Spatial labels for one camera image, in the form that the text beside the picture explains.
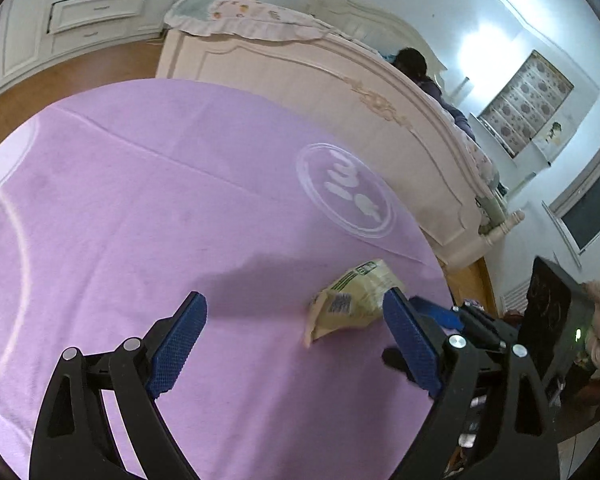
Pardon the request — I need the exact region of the beige chip bag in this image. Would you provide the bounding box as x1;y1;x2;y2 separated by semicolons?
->
303;259;406;347

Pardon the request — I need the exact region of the white radiator grille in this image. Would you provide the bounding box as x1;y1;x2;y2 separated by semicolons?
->
500;280;530;313

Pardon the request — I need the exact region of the white framed window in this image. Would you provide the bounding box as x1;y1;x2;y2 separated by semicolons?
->
542;149;600;268

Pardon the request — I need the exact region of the floral window blind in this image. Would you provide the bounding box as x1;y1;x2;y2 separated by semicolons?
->
478;50;573;159

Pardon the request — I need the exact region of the purple tablecloth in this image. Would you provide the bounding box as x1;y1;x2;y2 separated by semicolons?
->
0;79;451;479

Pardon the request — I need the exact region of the person lying on bed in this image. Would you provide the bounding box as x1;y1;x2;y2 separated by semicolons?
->
392;48;476;140

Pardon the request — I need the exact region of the floral bed quilt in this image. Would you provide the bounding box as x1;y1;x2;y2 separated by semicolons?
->
164;0;332;42

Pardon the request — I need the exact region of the white wardrobe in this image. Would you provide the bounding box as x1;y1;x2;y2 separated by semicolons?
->
0;0;175;93

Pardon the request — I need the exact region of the white carved bed frame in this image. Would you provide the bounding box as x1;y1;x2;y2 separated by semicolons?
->
157;26;524;269

